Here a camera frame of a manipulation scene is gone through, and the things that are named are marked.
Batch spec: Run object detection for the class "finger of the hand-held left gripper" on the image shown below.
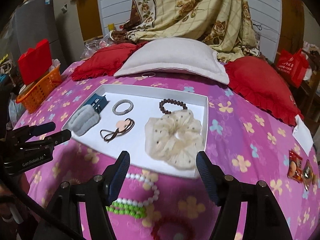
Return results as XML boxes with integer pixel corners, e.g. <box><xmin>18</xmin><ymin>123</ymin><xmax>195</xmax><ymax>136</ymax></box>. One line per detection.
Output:
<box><xmin>25</xmin><ymin>129</ymin><xmax>72</xmax><ymax>150</ymax></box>
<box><xmin>6</xmin><ymin>122</ymin><xmax>57</xmax><ymax>143</ymax></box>

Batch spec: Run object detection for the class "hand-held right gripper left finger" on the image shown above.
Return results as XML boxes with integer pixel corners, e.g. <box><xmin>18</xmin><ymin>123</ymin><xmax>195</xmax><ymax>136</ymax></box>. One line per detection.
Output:
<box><xmin>35</xmin><ymin>151</ymin><xmax>131</xmax><ymax>240</ymax></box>

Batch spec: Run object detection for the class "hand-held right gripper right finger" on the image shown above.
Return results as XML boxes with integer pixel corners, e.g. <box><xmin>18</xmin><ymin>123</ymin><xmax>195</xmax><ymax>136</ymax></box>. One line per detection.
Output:
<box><xmin>196</xmin><ymin>151</ymin><xmax>293</xmax><ymax>240</ymax></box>

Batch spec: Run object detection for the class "cream dotted scrunchie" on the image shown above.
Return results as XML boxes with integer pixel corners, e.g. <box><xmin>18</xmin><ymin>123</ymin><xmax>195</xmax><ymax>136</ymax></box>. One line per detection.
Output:
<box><xmin>144</xmin><ymin>109</ymin><xmax>202</xmax><ymax>170</ymax></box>

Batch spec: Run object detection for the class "white cardboard box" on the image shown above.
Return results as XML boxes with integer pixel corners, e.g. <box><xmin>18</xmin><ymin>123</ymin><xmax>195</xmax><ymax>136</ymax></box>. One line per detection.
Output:
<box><xmin>62</xmin><ymin>84</ymin><xmax>209</xmax><ymax>179</ymax></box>

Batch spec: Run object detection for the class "grey fluffy scrunchie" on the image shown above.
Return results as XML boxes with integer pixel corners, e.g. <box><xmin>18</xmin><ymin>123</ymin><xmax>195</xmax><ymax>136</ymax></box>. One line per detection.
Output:
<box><xmin>68</xmin><ymin>105</ymin><xmax>101</xmax><ymax>136</ymax></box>

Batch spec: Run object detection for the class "orange plastic basket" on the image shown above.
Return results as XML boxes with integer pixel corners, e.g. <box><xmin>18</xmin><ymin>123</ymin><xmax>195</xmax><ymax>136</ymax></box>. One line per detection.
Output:
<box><xmin>16</xmin><ymin>65</ymin><xmax>62</xmax><ymax>113</ymax></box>

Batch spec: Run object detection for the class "blue hair claw clip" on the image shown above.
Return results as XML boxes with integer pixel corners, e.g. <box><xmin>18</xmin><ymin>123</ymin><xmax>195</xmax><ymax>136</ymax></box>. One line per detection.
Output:
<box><xmin>84</xmin><ymin>93</ymin><xmax>110</xmax><ymax>115</ymax></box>

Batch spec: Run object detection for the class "pink floral bedsheet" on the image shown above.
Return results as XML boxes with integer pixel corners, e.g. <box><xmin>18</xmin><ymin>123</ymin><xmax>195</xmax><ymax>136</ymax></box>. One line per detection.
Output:
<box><xmin>15</xmin><ymin>60</ymin><xmax>320</xmax><ymax>240</ymax></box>

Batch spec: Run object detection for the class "red box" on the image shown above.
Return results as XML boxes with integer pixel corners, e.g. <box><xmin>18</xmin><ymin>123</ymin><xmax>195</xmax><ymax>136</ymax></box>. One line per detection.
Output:
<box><xmin>17</xmin><ymin>39</ymin><xmax>53</xmax><ymax>85</ymax></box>

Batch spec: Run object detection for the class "red ruffled pillow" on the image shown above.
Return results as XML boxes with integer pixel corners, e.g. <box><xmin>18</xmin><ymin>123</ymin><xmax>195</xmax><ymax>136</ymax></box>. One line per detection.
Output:
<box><xmin>71</xmin><ymin>42</ymin><xmax>148</xmax><ymax>82</ymax></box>
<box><xmin>224</xmin><ymin>56</ymin><xmax>304</xmax><ymax>127</ymax></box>

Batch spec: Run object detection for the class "red snack packet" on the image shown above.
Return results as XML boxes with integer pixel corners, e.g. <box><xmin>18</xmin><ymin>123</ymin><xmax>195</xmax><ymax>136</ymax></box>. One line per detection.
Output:
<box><xmin>286</xmin><ymin>149</ymin><xmax>303</xmax><ymax>182</ymax></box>

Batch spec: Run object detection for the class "clear plastic bag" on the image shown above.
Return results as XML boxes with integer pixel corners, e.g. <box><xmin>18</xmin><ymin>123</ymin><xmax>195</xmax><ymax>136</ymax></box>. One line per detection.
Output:
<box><xmin>82</xmin><ymin>34</ymin><xmax>113</xmax><ymax>58</ymax></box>

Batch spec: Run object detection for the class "brown snack packet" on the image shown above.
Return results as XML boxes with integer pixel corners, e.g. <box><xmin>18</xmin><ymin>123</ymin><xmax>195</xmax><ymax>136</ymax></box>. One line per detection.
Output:
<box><xmin>301</xmin><ymin>159</ymin><xmax>316</xmax><ymax>190</ymax></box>

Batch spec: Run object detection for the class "white paper sheet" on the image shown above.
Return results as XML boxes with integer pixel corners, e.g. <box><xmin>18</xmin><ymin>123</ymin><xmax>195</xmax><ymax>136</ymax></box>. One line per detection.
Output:
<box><xmin>292</xmin><ymin>114</ymin><xmax>314</xmax><ymax>154</ymax></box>

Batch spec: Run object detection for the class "grey refrigerator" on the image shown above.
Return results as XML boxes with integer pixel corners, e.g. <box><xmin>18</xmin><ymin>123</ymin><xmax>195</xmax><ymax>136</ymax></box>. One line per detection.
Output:
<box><xmin>10</xmin><ymin>0</ymin><xmax>69</xmax><ymax>63</ymax></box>

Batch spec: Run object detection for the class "brown wooden door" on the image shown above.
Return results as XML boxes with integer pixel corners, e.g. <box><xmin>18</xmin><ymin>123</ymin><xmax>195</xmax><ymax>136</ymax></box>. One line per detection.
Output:
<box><xmin>76</xmin><ymin>0</ymin><xmax>104</xmax><ymax>43</ymax></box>

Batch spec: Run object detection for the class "wooden chair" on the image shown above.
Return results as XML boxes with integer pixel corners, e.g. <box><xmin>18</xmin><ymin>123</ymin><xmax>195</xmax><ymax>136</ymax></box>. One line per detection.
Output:
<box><xmin>297</xmin><ymin>77</ymin><xmax>320</xmax><ymax>123</ymax></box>

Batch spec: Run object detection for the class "white cushion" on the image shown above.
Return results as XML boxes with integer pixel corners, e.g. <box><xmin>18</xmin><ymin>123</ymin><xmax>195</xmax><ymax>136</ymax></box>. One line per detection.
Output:
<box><xmin>114</xmin><ymin>38</ymin><xmax>230</xmax><ymax>85</ymax></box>

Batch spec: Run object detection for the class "red paper bag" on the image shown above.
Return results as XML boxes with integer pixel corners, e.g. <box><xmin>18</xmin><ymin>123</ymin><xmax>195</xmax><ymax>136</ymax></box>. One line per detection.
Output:
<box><xmin>276</xmin><ymin>48</ymin><xmax>310</xmax><ymax>88</ymax></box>

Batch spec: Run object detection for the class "cream floral quilt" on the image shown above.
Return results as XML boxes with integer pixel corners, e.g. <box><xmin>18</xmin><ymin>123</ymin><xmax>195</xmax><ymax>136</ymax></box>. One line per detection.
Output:
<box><xmin>110</xmin><ymin>0</ymin><xmax>260</xmax><ymax>64</ymax></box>

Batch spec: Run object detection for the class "green bead bracelet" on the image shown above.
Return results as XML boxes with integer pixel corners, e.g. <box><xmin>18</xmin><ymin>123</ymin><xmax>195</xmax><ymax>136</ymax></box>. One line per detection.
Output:
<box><xmin>106</xmin><ymin>201</ymin><xmax>147</xmax><ymax>218</ymax></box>

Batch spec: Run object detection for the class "white bead bracelet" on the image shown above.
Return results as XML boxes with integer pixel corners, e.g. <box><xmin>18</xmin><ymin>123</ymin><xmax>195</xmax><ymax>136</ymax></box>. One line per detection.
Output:
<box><xmin>110</xmin><ymin>172</ymin><xmax>160</xmax><ymax>207</ymax></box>

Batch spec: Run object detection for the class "black cable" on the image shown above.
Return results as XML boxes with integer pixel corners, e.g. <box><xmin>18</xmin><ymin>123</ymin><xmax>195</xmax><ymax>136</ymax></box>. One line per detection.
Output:
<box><xmin>0</xmin><ymin>172</ymin><xmax>84</xmax><ymax>240</ymax></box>

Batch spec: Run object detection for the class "brown hair tie pink ornament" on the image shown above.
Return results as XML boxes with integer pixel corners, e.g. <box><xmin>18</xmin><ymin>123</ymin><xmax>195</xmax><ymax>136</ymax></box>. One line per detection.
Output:
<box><xmin>100</xmin><ymin>118</ymin><xmax>135</xmax><ymax>142</ymax></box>

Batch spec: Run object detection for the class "silver spiral hair tie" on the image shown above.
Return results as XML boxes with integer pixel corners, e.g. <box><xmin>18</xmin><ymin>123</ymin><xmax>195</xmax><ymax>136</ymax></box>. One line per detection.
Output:
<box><xmin>112</xmin><ymin>99</ymin><xmax>134</xmax><ymax>116</ymax></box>

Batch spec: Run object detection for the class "red bead bracelet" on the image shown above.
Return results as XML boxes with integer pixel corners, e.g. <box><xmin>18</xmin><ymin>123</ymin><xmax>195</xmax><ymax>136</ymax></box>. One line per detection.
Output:
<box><xmin>151</xmin><ymin>217</ymin><xmax>195</xmax><ymax>240</ymax></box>

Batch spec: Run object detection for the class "brown bead bracelet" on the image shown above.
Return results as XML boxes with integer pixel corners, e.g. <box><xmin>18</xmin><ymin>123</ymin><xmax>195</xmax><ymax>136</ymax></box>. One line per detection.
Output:
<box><xmin>159</xmin><ymin>99</ymin><xmax>188</xmax><ymax>117</ymax></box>

